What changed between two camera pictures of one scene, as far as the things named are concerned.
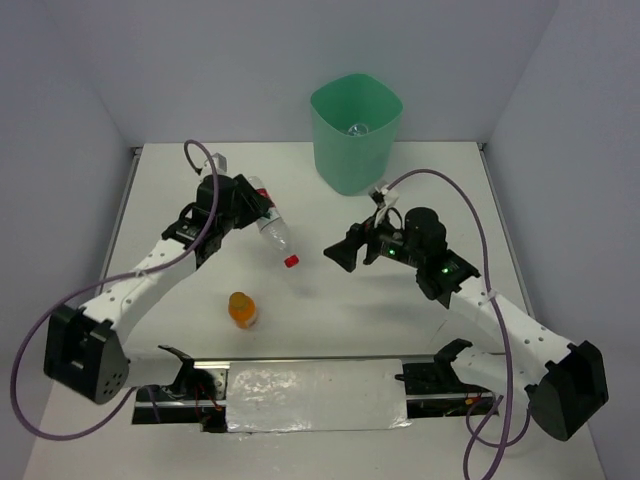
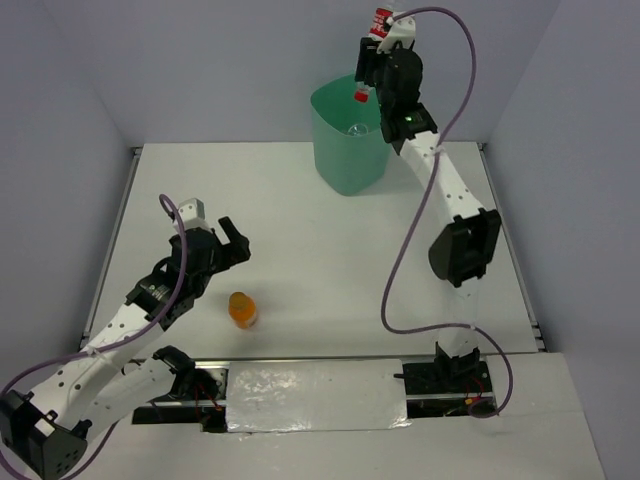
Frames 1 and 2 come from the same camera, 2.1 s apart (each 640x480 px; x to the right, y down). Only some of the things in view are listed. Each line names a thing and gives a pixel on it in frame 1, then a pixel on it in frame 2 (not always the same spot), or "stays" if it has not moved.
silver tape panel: (315, 395) stays
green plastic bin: (355, 120) stays
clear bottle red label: (272, 227) -> (380, 21)
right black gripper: (344, 252) -> (367, 54)
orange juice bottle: (242, 309) stays
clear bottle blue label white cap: (358, 130) stays
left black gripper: (255, 205) -> (235, 252)
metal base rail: (434, 386) stays
